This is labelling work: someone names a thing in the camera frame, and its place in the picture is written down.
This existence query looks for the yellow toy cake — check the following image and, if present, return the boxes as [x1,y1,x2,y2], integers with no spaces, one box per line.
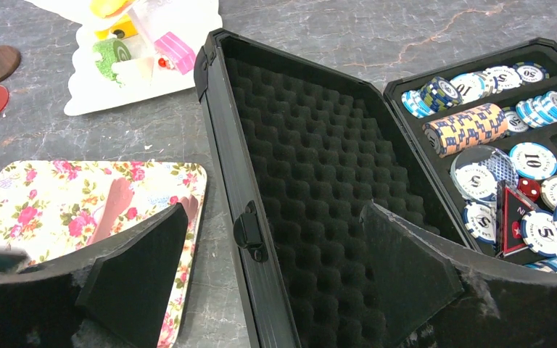
[94,14,138,40]

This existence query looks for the white three-tier dessert stand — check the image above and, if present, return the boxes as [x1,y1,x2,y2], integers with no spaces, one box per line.
[33,1,223,116]

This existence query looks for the cream toy cake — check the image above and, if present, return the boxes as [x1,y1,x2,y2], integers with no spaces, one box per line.
[112,56,154,86]

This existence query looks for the black poker chip case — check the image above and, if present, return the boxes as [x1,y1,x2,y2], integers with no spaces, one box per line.
[193,28,557,348]

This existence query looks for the orange blue chip stack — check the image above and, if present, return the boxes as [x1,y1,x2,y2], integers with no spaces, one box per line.
[422,103,508,157]

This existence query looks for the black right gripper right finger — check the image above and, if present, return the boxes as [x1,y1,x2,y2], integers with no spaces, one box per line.
[360,203,557,347]

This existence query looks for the pink toy cake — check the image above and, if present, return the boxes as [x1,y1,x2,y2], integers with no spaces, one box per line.
[154,31,196,75]

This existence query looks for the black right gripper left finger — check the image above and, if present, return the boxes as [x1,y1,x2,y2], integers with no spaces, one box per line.
[0,204,189,347]

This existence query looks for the floral rectangular tray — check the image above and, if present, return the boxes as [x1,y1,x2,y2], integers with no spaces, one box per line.
[0,160,207,347]

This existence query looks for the green toy cake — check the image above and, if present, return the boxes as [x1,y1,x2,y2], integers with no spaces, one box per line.
[92,38,131,80]

